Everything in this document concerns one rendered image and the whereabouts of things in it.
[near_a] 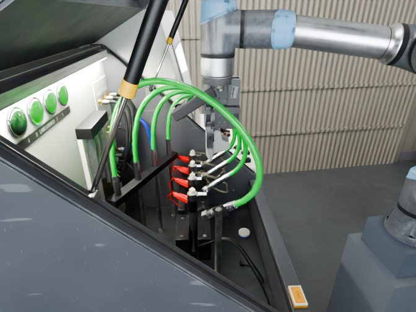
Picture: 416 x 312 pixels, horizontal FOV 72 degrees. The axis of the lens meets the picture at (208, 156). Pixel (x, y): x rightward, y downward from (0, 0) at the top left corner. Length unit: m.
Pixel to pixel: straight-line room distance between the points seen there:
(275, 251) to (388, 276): 0.41
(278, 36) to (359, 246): 0.82
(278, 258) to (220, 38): 0.57
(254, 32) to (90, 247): 0.48
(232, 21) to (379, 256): 0.89
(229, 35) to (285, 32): 0.11
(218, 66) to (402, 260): 0.80
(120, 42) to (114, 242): 0.74
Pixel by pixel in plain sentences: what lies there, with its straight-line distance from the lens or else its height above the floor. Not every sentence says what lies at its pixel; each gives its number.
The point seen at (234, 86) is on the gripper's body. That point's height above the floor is 1.39.
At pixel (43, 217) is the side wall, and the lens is 0.44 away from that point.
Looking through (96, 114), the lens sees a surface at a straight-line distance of 0.85.
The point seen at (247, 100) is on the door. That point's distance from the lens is 2.74.
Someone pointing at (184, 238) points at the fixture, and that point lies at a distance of 0.83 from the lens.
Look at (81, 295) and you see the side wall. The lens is 0.53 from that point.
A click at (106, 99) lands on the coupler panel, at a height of 1.31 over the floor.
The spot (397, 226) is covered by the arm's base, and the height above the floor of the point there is 0.94.
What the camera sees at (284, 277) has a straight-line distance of 0.80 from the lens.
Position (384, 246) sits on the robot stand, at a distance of 1.14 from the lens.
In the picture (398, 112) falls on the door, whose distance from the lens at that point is 3.62.
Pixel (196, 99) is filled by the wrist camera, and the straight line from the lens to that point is 0.65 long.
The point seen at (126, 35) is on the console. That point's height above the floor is 1.47.
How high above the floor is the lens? 1.54
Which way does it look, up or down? 27 degrees down
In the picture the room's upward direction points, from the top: straight up
